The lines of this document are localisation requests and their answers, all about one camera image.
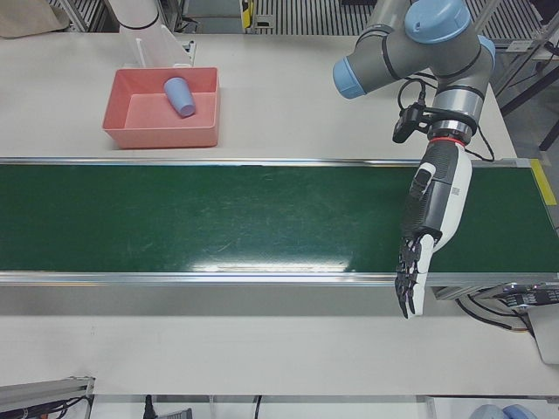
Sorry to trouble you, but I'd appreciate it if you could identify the aluminium profile beam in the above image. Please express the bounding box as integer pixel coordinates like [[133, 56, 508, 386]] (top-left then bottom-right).
[[0, 375, 96, 419]]

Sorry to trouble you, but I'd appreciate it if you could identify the silver laptop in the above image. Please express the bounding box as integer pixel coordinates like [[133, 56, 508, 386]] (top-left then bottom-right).
[[528, 305, 559, 366]]

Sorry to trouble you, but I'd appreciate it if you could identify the pale blue rounded object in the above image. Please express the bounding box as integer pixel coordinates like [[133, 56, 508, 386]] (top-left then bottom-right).
[[473, 403, 532, 419]]

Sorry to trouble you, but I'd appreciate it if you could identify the yellow black safety marker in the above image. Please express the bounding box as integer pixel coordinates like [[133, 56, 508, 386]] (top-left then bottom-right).
[[239, 0, 257, 34]]

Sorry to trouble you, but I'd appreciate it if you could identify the white cylindrical column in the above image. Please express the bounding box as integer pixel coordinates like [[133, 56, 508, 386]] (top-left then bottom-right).
[[107, 0, 162, 31]]

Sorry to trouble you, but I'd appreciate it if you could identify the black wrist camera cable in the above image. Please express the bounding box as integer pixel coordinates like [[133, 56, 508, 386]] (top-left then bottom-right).
[[397, 74, 497, 162]]

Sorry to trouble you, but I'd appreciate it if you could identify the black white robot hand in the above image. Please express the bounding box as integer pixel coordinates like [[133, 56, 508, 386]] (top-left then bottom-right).
[[393, 138, 474, 320]]

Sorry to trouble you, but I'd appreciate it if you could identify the black tripod stand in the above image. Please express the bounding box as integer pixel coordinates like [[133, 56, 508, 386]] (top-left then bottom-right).
[[497, 25, 559, 152]]

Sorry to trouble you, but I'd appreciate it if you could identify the white mounting bracket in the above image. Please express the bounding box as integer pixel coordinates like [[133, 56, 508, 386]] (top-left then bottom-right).
[[118, 24, 197, 70]]

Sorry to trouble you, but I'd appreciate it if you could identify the grey looped cable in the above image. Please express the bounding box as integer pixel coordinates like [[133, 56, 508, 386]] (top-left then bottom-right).
[[456, 291, 532, 333]]

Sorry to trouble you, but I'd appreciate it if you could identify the green conveyor belt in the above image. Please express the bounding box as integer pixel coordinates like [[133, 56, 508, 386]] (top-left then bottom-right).
[[0, 155, 559, 318]]

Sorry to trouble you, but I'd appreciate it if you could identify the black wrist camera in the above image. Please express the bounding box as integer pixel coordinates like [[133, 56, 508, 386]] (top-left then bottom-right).
[[391, 102, 431, 143]]

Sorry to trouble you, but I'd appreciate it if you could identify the pink plastic box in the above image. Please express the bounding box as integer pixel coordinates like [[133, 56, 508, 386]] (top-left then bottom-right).
[[100, 66, 222, 150]]

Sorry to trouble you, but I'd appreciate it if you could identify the pale blue plastic cup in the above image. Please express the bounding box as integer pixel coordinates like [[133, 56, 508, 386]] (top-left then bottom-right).
[[163, 77, 197, 119]]

